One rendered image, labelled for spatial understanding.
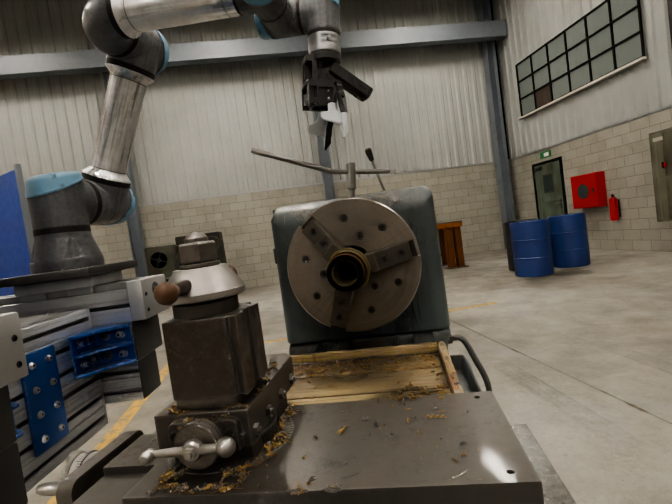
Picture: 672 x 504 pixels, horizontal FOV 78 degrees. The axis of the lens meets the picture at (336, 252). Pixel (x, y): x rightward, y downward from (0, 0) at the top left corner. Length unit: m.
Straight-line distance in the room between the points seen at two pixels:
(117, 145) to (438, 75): 11.64
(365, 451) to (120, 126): 1.03
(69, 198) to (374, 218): 0.70
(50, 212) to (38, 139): 11.38
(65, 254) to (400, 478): 0.92
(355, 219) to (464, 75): 11.96
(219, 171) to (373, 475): 10.89
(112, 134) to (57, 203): 0.23
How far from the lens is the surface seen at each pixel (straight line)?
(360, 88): 1.04
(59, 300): 1.13
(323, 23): 1.05
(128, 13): 1.11
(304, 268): 0.99
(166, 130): 11.54
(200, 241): 0.42
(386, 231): 0.96
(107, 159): 1.24
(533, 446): 0.50
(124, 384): 1.10
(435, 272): 1.13
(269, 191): 10.95
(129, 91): 1.24
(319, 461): 0.41
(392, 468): 0.38
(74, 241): 1.13
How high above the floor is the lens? 1.17
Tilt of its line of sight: 3 degrees down
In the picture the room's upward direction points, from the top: 8 degrees counter-clockwise
